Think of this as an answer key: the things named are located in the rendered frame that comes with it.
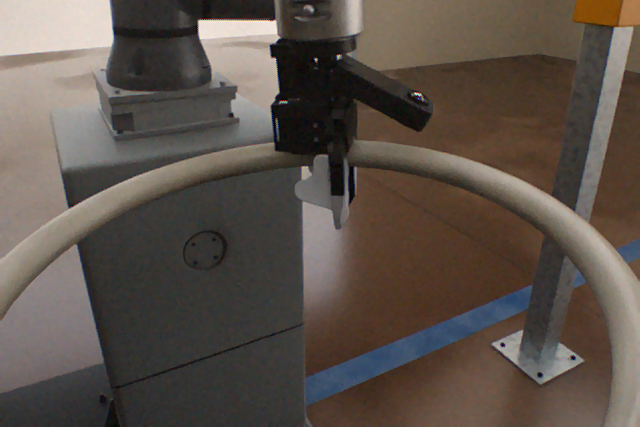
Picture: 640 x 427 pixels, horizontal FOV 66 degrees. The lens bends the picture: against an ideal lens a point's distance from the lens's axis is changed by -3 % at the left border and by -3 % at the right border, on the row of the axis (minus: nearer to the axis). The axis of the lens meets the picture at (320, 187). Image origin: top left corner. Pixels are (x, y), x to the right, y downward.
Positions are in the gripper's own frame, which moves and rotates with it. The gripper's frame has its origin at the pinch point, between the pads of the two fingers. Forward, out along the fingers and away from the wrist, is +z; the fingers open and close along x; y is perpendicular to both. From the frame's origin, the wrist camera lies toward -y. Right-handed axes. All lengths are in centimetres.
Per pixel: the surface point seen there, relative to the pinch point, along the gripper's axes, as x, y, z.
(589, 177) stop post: -76, -49, 30
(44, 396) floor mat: -26, 94, 81
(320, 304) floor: -87, 28, 89
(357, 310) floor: -87, 14, 90
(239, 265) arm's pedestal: -19.5, 24.4, 24.2
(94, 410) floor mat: -25, 77, 82
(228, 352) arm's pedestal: -16, 28, 43
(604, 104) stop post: -77, -50, 11
